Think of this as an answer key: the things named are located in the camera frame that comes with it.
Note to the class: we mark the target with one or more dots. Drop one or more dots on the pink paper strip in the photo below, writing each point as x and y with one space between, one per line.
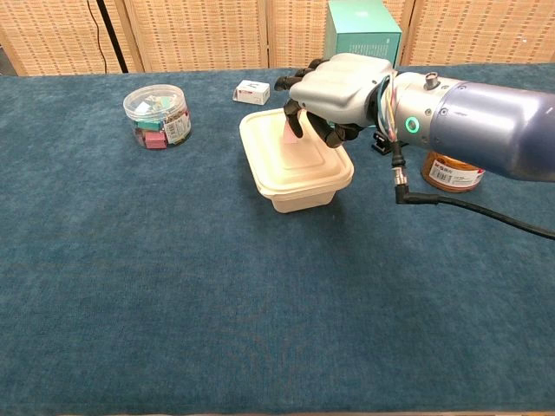
288 134

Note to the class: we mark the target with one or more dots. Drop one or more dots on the small white staples box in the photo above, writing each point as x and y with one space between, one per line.
251 93

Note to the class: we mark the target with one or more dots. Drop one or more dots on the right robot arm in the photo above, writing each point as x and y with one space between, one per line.
485 121

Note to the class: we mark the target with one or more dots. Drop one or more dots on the black stapler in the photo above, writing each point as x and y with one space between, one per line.
380 145

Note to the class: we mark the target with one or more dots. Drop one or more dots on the cream lidded plastic container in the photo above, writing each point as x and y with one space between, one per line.
295 173

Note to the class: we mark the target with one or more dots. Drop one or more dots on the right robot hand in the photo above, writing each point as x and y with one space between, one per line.
338 86

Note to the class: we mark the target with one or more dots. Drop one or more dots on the clear jar of binder clips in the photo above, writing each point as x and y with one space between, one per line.
156 130

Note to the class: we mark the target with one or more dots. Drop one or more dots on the teal green cardboard box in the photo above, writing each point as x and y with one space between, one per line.
364 30

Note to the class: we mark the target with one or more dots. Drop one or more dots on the clear jar of rubber bands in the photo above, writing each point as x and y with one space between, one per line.
451 173

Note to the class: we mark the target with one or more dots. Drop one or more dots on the woven bamboo folding screen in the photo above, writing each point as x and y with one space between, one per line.
195 34

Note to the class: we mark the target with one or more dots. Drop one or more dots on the black stand pole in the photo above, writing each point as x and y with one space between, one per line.
112 34

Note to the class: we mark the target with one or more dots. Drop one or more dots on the blue fabric table cover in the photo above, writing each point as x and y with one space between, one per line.
260 303

